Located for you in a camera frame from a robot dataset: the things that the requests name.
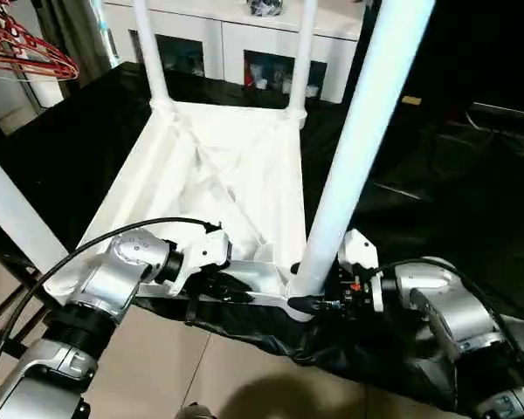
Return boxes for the white plastic table top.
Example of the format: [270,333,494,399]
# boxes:
[43,100,315,322]

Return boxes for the white plastic table leg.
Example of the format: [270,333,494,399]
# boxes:
[0,143,69,274]
[287,0,320,121]
[133,0,176,113]
[294,0,436,298]

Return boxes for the black plastic mat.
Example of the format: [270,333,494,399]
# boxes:
[0,60,524,414]

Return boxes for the white cabinet with glass doors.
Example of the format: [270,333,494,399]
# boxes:
[102,0,363,104]

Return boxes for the black flat monitor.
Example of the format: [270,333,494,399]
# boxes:
[469,102,524,123]

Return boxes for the large black box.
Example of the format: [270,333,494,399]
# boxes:
[344,0,472,119]

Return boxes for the small white box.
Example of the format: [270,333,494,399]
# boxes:
[30,80,65,108]

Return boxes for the black tangled bundle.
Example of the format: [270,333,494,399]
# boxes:
[246,0,285,17]

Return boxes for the grey curtain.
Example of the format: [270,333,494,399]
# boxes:
[38,0,119,88]

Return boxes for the black left wrist camera cable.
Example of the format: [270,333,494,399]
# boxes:
[0,216,223,394]

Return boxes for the black folding table frame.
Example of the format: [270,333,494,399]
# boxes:
[0,248,45,350]

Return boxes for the red wire hangers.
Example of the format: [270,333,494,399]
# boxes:
[0,8,79,82]

